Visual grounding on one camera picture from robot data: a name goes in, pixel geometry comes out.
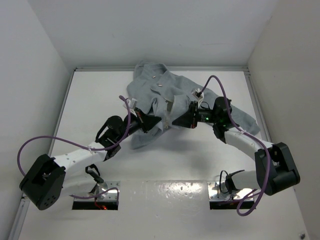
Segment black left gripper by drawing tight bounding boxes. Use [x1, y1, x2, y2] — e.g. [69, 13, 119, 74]
[115, 106, 161, 143]

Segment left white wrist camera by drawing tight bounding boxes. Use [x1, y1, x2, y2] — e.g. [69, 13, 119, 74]
[126, 98, 138, 109]

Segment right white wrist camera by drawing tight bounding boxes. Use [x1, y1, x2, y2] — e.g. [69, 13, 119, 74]
[192, 88, 204, 102]

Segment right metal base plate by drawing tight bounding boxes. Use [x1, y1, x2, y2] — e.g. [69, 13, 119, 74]
[206, 181, 256, 202]

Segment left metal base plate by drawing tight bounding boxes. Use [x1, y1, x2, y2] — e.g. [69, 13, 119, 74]
[71, 181, 121, 202]

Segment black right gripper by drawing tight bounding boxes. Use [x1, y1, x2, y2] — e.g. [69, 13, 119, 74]
[172, 101, 219, 130]

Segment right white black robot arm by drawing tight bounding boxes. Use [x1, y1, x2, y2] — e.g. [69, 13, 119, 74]
[172, 96, 301, 196]

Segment metal base plate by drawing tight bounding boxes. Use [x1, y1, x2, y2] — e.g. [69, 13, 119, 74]
[206, 181, 256, 202]
[71, 181, 121, 202]

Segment grey zip-up jacket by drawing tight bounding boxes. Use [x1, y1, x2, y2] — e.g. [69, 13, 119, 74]
[125, 59, 261, 150]

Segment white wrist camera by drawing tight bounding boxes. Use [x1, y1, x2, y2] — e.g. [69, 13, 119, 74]
[192, 88, 204, 102]
[126, 98, 138, 109]

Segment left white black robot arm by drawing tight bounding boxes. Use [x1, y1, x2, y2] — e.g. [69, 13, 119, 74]
[19, 108, 162, 211]

